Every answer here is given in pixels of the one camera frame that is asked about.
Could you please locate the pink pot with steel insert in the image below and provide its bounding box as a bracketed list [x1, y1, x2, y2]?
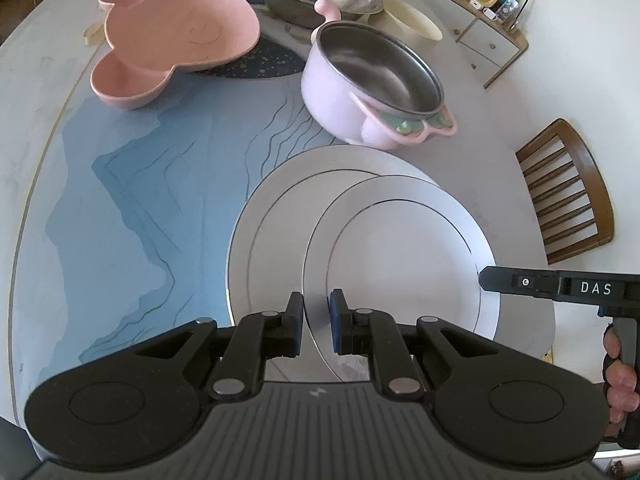
[300, 0, 458, 151]

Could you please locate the pink bear-shaped plate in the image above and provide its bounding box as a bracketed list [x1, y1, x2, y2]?
[90, 0, 260, 110]

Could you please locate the cream round bowl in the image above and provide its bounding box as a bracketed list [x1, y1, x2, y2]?
[367, 0, 444, 54]

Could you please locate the small white plate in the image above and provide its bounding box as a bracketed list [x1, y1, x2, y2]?
[303, 176, 500, 382]

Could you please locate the large white plate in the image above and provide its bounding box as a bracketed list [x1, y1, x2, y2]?
[226, 144, 442, 384]

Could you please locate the person right hand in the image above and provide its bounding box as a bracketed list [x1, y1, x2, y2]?
[603, 325, 639, 434]

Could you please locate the wooden chair right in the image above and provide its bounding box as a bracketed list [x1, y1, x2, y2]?
[516, 118, 615, 266]

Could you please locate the beige coaster near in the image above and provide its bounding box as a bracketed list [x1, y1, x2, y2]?
[82, 22, 105, 47]

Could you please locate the white sideboard cabinet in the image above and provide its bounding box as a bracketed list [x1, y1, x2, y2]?
[424, 0, 529, 89]

